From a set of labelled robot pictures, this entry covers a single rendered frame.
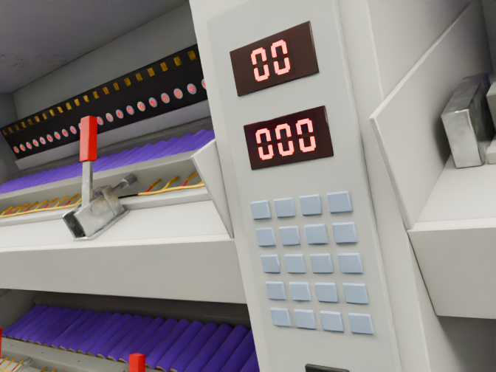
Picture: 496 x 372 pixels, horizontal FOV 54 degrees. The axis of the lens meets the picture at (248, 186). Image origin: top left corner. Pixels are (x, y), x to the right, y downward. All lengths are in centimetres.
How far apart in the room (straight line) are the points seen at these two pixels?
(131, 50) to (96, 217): 29
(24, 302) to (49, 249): 45
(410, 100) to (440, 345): 11
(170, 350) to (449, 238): 36
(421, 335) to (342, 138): 9
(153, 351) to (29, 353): 20
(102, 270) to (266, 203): 18
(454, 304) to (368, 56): 11
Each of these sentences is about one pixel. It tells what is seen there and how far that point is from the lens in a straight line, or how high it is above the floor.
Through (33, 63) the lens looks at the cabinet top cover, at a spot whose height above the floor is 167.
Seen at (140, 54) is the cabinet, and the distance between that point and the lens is 61.
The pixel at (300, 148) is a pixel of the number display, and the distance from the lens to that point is 22.
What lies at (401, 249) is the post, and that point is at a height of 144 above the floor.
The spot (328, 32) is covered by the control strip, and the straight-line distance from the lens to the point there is 21.
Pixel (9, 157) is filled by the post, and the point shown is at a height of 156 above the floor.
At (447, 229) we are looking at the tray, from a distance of 20.
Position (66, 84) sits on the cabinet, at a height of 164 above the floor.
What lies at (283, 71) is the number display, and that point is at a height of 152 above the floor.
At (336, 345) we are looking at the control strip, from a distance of 24.
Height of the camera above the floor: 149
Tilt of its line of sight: 3 degrees down
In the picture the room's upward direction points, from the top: 11 degrees counter-clockwise
